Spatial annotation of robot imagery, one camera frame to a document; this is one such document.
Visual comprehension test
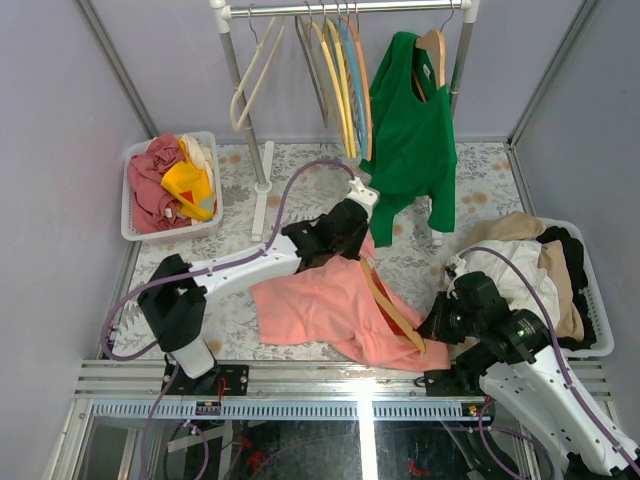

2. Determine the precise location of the floral table cloth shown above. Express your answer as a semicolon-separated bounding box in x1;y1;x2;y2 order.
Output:
126;142;523;362

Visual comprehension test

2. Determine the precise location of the dusty rose garment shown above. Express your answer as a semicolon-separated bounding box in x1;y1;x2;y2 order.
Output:
127;134;191;234

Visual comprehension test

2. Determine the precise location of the white garment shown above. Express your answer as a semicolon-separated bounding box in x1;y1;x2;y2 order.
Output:
448;240;561;327

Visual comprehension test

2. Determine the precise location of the salmon pink t shirt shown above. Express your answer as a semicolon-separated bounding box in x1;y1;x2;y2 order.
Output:
251;235;450;372

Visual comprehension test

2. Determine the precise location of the white left laundry basket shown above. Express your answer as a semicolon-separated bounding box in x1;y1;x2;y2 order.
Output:
121;131;223;243

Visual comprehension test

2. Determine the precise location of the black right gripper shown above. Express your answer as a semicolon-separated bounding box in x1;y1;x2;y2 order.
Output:
414;290;484;344

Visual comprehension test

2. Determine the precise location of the right wooden hanger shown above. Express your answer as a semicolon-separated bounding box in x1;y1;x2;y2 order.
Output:
415;6;455;89

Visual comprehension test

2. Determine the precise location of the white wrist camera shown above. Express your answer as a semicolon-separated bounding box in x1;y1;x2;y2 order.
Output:
445;254;466;279
346;177;379;219

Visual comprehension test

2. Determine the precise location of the beige garment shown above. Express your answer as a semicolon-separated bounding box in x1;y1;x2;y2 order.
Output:
463;212;585;341

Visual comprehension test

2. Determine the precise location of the cream garment in left basket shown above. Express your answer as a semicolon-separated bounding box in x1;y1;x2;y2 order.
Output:
179;134;214;183

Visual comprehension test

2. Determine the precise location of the yellow hanger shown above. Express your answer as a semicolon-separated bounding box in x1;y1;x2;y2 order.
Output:
304;12;355;159
322;19;357;159

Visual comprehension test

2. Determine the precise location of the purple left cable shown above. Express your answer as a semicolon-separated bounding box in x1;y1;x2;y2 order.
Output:
98;158;356;480

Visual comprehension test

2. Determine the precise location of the wooden hanger with green shirt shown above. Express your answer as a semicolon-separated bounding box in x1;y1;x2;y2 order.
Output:
359;258;426;354

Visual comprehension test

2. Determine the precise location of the white laundry basket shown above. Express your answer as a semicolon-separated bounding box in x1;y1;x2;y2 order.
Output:
541;217;615;358
121;131;223;243

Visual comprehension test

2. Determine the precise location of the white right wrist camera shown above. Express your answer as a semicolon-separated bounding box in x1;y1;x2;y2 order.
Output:
445;254;466;279

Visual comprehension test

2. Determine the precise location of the metal clothes rack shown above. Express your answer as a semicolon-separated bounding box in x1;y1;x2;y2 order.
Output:
210;0;481;242

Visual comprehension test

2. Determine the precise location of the black garment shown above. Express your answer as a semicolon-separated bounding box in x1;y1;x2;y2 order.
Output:
536;226;596;350

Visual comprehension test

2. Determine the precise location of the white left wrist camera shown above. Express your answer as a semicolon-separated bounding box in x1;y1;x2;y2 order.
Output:
346;177;379;219

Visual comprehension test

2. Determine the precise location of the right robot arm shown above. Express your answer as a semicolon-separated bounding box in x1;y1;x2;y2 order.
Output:
417;272;639;479

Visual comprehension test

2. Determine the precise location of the cream plastic hanger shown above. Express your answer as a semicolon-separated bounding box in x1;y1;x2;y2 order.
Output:
229;16;286;131

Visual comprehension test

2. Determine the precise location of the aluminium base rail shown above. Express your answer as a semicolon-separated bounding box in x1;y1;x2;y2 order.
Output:
73;360;484;421

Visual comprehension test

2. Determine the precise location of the blue plastic hanger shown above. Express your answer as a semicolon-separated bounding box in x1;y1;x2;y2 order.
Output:
330;5;373;161

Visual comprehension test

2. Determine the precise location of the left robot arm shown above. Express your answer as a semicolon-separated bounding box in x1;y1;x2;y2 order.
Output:
137;198;374;396

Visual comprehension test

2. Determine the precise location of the green t shirt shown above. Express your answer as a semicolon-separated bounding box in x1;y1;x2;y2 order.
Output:
360;32;457;247

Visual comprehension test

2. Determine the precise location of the yellow garment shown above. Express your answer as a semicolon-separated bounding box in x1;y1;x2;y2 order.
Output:
161;160;217;222

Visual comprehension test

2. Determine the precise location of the white right laundry basket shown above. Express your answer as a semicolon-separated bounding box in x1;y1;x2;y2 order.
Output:
541;217;615;358

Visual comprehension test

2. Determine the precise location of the grey plastic hanger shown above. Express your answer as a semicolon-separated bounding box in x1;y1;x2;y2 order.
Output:
294;15;329;129

